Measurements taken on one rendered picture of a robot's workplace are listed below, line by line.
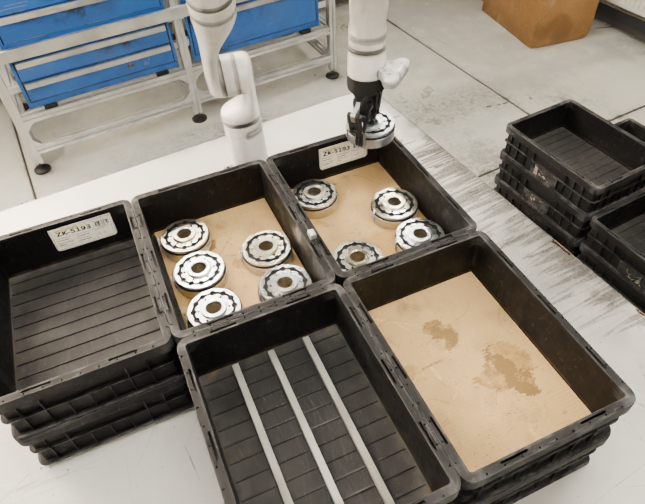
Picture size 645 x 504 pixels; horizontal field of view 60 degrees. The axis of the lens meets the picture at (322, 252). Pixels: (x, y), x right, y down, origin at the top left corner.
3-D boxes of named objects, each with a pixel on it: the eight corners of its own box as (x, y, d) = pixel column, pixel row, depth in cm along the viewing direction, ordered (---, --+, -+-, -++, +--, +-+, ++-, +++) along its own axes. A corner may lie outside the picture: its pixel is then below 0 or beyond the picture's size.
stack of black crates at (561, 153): (482, 221, 220) (504, 124, 187) (540, 195, 229) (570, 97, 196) (557, 289, 195) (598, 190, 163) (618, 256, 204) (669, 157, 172)
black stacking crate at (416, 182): (270, 198, 134) (264, 159, 125) (380, 163, 141) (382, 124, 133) (340, 319, 108) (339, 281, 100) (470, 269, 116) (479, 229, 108)
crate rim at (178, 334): (132, 205, 119) (129, 197, 118) (264, 165, 127) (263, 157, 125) (177, 349, 94) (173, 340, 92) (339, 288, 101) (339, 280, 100)
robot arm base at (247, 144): (231, 167, 149) (218, 112, 137) (264, 158, 151) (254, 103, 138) (240, 188, 143) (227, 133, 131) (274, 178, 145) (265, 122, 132)
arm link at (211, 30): (180, -19, 107) (229, -27, 107) (205, 77, 132) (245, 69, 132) (187, 17, 103) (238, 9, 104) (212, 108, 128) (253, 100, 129)
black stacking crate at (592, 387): (341, 320, 108) (340, 282, 100) (471, 270, 116) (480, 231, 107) (455, 517, 83) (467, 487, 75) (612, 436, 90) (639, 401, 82)
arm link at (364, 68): (394, 91, 103) (396, 60, 98) (338, 79, 106) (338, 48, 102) (411, 68, 108) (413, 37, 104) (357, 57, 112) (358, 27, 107)
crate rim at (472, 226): (264, 165, 127) (263, 157, 125) (382, 130, 134) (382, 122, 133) (339, 288, 101) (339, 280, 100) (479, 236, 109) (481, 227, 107)
